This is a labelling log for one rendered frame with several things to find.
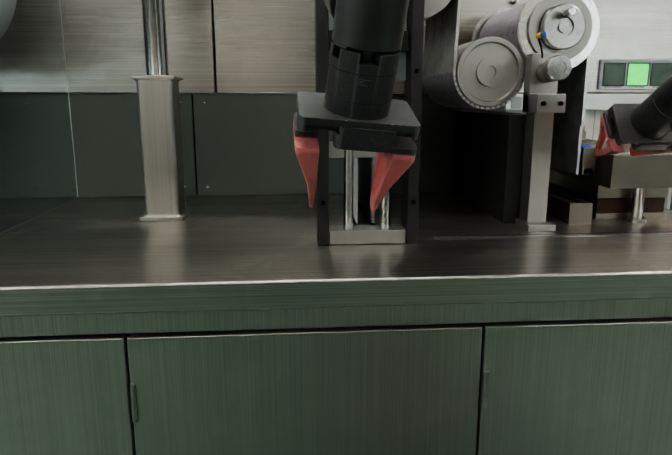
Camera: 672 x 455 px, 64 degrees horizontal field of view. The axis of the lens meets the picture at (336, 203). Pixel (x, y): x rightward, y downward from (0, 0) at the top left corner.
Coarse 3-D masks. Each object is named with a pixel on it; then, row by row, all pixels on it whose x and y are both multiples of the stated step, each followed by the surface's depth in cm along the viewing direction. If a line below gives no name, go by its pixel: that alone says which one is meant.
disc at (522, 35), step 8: (528, 0) 93; (536, 0) 93; (584, 0) 94; (592, 0) 94; (528, 8) 94; (592, 8) 94; (520, 16) 94; (528, 16) 94; (592, 16) 95; (520, 24) 94; (592, 24) 95; (520, 32) 94; (592, 32) 95; (520, 40) 95; (528, 40) 95; (592, 40) 95; (528, 48) 95; (584, 48) 96; (592, 48) 96; (576, 56) 96; (584, 56) 96; (576, 64) 96
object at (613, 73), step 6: (606, 66) 129; (612, 66) 129; (618, 66) 129; (624, 66) 129; (606, 72) 129; (612, 72) 129; (618, 72) 130; (606, 78) 130; (612, 78) 130; (618, 78) 130; (606, 84) 130; (612, 84) 130; (618, 84) 130
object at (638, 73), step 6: (630, 66) 129; (636, 66) 130; (642, 66) 130; (648, 66) 130; (630, 72) 130; (636, 72) 130; (642, 72) 130; (630, 78) 130; (636, 78) 130; (642, 78) 130; (630, 84) 130; (636, 84) 130; (642, 84) 130
